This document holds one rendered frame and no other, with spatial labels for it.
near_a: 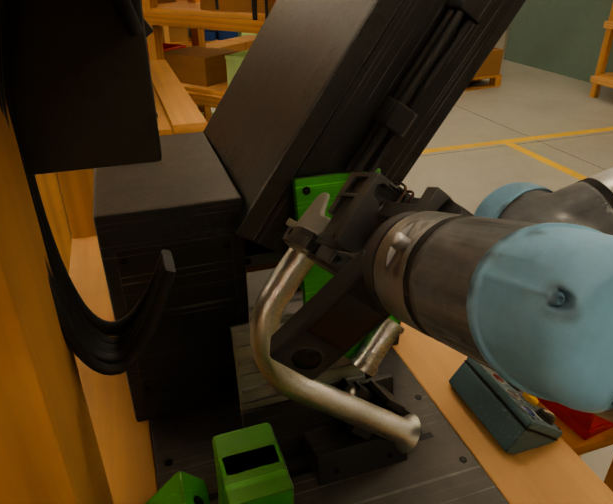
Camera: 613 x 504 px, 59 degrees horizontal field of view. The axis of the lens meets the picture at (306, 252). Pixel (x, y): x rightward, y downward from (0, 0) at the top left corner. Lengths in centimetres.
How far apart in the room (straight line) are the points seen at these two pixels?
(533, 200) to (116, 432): 69
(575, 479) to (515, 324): 63
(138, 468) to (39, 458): 41
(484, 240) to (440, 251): 3
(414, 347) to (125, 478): 51
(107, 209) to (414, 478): 52
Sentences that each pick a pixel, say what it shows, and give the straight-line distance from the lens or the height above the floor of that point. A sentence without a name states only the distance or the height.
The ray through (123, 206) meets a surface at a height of 124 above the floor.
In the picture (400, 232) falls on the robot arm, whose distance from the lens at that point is 32.
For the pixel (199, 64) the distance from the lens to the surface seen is 375.
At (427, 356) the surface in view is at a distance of 98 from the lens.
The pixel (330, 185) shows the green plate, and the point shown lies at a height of 126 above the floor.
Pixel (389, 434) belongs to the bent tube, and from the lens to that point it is 65.
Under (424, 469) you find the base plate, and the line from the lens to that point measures 80.
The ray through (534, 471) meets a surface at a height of 90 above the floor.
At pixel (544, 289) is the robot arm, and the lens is 23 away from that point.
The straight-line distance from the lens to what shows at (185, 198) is 70.
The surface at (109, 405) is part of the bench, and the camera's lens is 95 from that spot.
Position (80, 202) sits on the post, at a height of 98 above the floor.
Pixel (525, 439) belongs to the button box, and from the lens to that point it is 84.
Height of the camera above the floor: 151
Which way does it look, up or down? 29 degrees down
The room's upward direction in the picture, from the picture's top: straight up
